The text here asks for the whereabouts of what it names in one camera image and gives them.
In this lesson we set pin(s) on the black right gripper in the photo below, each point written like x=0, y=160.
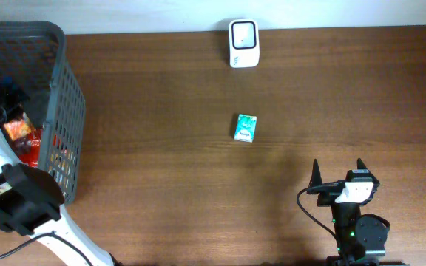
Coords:
x=331, y=188

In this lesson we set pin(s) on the red candy bag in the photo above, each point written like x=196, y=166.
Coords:
x=27, y=148

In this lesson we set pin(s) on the green tissue pack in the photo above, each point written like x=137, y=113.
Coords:
x=245, y=128

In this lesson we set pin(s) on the orange tissue pack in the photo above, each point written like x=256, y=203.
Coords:
x=18, y=128

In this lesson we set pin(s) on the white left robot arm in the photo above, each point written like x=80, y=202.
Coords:
x=32, y=205

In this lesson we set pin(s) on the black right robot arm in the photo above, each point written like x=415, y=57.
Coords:
x=360, y=237

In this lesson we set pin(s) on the white barcode scanner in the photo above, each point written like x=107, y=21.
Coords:
x=244, y=43

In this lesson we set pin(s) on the grey plastic mesh basket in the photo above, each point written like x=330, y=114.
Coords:
x=33, y=55

